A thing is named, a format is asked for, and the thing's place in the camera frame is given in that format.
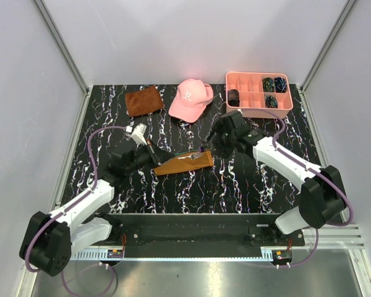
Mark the pink divided organizer tray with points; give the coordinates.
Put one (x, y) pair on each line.
(252, 96)

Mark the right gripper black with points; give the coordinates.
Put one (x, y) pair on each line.
(219, 127)

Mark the orange cloth napkin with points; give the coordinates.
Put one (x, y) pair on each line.
(182, 163)

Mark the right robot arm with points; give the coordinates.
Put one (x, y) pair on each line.
(322, 192)

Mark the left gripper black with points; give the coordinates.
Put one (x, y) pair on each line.
(156, 154)

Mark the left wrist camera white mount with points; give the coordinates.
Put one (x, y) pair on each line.
(137, 133)

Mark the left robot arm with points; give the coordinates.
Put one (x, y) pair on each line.
(51, 239)

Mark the iridescent rainbow fork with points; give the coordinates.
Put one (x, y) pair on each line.
(184, 153)

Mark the green patterned rolled sock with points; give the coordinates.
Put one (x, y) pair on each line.
(268, 84)

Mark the silver fork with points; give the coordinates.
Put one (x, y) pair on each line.
(192, 156)

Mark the dark rolled sock left compartment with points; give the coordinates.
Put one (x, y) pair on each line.
(233, 98)

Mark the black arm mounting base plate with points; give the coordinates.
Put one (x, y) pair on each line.
(201, 236)

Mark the brown folded cloth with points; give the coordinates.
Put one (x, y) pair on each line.
(143, 102)

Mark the pink baseball cap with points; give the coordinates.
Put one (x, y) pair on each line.
(192, 98)

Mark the blue patterned rolled sock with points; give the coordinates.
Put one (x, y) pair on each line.
(280, 85)

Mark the teal patterned rolled sock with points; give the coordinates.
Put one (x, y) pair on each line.
(270, 101)

